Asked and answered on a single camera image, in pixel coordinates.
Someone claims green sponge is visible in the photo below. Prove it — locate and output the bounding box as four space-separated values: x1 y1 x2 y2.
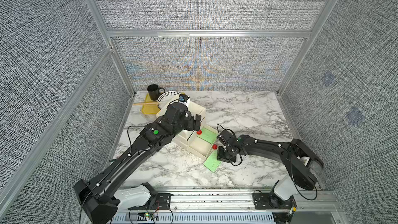
203 150 221 173
197 128 218 145

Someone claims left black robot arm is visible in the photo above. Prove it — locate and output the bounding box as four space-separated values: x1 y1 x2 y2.
74 102 202 224

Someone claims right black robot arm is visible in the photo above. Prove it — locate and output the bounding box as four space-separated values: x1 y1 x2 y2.
217 129 324 201

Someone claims white bowl black pattern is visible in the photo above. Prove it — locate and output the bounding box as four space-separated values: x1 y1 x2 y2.
157 91 180 110

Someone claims yellow tray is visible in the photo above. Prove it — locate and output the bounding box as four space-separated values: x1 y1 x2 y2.
141 92 187 115

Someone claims black mug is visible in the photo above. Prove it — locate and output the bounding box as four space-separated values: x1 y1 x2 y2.
147 84 166 101

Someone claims wooden chopstick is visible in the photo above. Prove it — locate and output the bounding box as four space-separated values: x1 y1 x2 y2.
132 102 159 106

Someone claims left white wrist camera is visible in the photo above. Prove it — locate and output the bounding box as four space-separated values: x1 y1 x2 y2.
178 94 190 107

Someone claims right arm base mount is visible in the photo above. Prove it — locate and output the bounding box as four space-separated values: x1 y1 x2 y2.
252 180 297 210

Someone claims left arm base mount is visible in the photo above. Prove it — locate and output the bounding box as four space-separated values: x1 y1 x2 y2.
127 183 172 210

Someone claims aluminium front rail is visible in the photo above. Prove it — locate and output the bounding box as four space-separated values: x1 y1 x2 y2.
80 188 340 215

